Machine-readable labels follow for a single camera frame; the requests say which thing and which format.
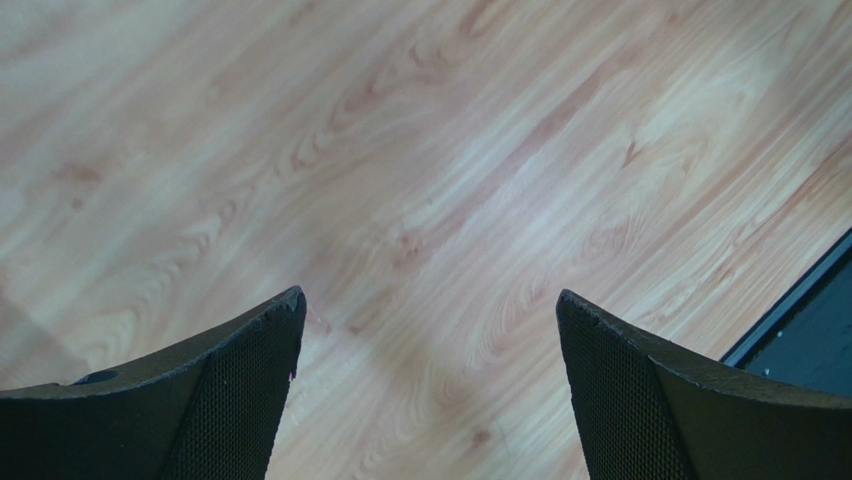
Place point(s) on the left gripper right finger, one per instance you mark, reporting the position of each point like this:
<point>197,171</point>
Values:
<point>647,408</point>

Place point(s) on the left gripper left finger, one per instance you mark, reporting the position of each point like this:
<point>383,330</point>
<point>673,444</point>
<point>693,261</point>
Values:
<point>208,407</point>

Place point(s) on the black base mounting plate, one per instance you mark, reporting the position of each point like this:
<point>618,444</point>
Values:
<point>804,339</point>

